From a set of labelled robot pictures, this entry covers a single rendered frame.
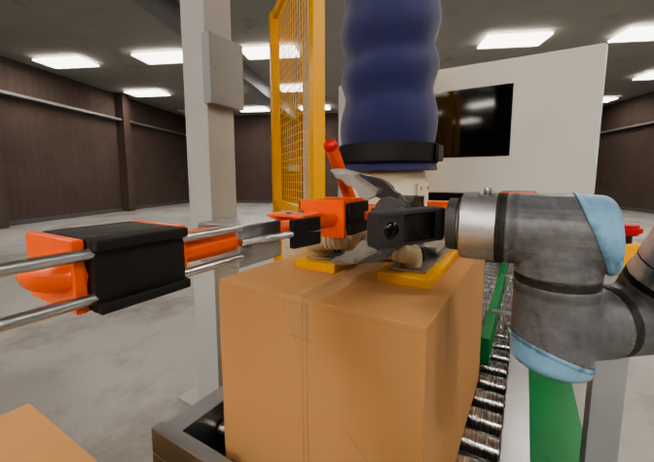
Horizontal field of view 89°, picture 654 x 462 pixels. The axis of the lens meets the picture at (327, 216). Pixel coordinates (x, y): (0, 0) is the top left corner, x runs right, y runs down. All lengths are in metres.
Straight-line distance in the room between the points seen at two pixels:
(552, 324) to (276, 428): 0.48
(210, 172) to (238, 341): 1.08
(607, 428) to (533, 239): 0.73
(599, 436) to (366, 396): 0.69
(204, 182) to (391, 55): 1.16
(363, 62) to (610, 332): 0.58
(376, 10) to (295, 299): 0.56
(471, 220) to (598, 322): 0.18
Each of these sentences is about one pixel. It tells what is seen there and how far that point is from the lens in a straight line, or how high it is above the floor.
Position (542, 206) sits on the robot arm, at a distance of 0.45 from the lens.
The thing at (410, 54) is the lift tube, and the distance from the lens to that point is 0.73.
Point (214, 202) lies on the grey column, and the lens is 1.65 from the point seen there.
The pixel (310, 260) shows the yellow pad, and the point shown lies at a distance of 0.71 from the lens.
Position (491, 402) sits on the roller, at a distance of 1.13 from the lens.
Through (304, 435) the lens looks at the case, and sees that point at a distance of 0.67.
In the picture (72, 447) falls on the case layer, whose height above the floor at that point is 0.54.
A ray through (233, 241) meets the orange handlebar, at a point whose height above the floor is 1.08.
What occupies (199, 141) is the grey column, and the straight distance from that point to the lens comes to 1.69.
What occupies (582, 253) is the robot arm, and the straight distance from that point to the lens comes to 0.45.
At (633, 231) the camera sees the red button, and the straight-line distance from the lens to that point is 0.96.
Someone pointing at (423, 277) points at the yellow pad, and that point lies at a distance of 0.61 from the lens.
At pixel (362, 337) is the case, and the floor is 0.91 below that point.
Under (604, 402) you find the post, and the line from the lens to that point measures 1.08.
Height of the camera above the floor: 1.14
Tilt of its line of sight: 7 degrees down
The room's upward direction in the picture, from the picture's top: straight up
